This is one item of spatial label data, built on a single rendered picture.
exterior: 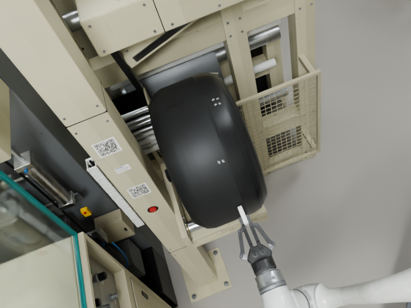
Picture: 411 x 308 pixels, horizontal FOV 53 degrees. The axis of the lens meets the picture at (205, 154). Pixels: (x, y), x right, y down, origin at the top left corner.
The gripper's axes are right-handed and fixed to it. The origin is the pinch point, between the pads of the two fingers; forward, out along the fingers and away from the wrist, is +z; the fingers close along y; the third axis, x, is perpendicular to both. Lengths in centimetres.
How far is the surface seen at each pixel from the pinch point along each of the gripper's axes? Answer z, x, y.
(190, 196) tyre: 9.5, -11.0, 14.0
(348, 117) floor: 82, 132, -101
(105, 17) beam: 58, -50, 17
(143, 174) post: 25.4, -7.8, 27.5
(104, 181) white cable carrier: 26.9, -11.0, 40.7
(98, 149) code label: 28, -29, 35
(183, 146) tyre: 22.4, -21.5, 10.0
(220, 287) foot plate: 2, 120, 26
